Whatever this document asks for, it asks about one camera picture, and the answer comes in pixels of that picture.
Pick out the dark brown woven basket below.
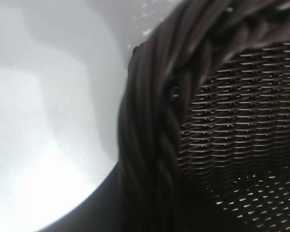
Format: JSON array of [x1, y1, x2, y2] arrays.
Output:
[[36, 0, 290, 232]]

